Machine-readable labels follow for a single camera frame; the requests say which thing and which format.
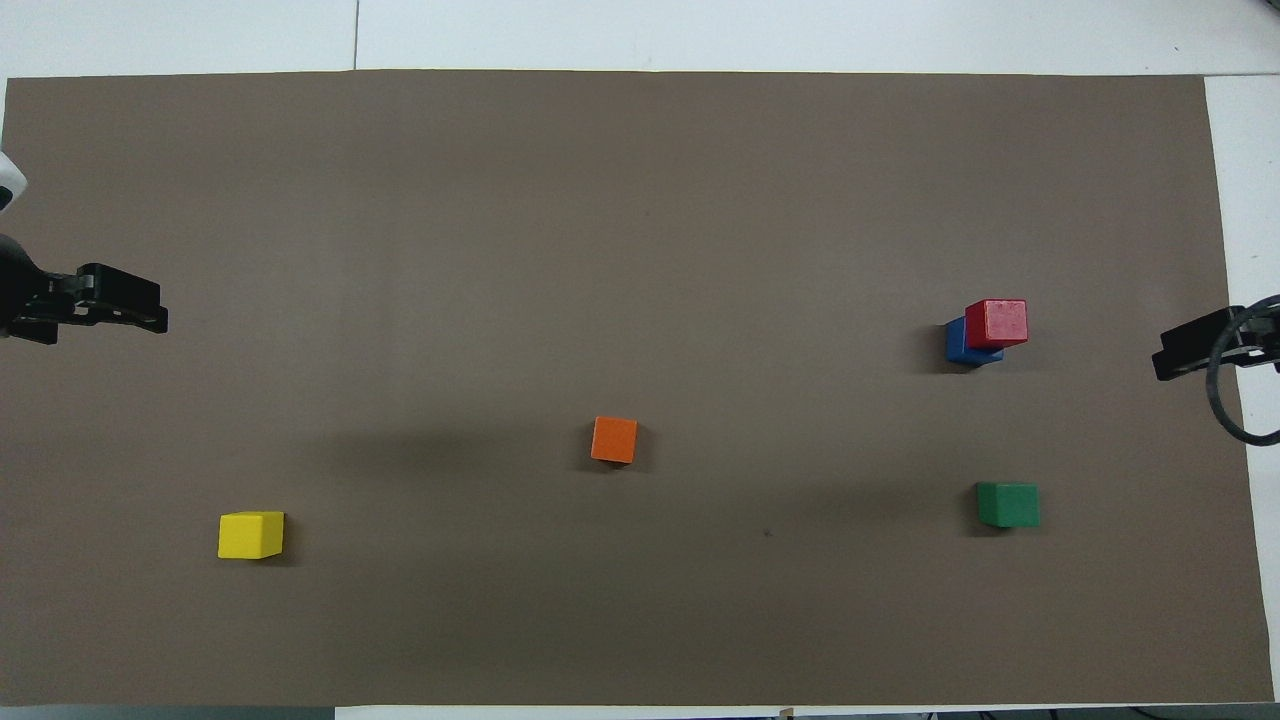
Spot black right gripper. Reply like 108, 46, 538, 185
1151, 304, 1280, 382

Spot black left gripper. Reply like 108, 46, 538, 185
0, 234, 170, 347

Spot red wooden block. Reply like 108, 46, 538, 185
965, 299, 1029, 350

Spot blue wooden block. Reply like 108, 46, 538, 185
945, 317, 1004, 367

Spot green wooden block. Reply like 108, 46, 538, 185
976, 482, 1041, 529

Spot yellow wooden block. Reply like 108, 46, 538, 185
218, 511, 285, 560

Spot orange wooden block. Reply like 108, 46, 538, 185
590, 416, 639, 465

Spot brown paper mat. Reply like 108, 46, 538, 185
0, 70, 1276, 709

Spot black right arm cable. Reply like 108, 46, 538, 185
1204, 294, 1280, 447

